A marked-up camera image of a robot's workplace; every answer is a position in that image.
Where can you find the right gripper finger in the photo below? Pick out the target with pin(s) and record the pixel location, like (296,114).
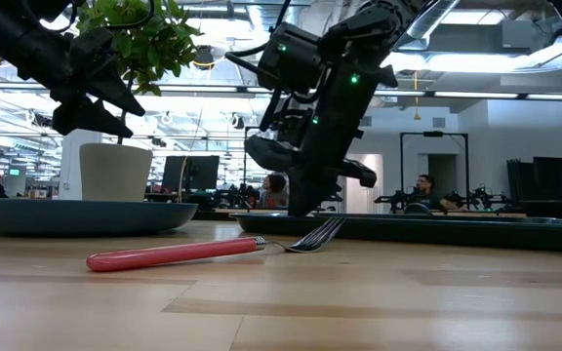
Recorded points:
(325,202)
(301,204)

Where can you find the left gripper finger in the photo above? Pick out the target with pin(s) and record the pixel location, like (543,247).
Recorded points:
(115,90)
(91,119)

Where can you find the dark blue round plate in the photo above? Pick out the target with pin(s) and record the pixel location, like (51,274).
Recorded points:
(76,217)

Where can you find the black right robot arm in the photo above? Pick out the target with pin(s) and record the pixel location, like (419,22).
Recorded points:
(383,29)

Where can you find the dark green plastic tray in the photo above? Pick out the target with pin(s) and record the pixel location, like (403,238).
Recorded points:
(432,231)

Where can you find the person with curly hair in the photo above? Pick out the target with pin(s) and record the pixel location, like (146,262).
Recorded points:
(275,190)

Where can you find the white door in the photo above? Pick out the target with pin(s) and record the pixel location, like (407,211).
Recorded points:
(366,195)

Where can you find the white square column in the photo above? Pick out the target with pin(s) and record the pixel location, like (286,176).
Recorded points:
(68,166)

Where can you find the green leafy plant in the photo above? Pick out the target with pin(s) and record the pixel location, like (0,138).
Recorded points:
(149,44)

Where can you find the white plant pot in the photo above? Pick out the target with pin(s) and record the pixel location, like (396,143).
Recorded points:
(115,173)

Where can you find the green exit sign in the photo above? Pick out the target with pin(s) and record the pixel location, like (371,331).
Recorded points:
(14,171)

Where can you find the black ceiling spotlight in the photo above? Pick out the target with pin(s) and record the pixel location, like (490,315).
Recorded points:
(204,57)

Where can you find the person with glasses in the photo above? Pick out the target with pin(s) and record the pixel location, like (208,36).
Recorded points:
(427,192)

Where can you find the black computer monitor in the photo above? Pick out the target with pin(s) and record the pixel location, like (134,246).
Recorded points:
(198,173)

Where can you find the background black robot arms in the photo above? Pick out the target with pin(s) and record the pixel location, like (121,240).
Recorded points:
(486,197)

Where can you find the dark storage cabinets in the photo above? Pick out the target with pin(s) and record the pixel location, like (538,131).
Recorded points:
(549,180)

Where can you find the black aluminium table frame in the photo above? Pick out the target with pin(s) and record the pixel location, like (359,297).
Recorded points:
(212,214)

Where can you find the right arm wrist camera box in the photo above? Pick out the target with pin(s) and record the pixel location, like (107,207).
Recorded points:
(291,56)

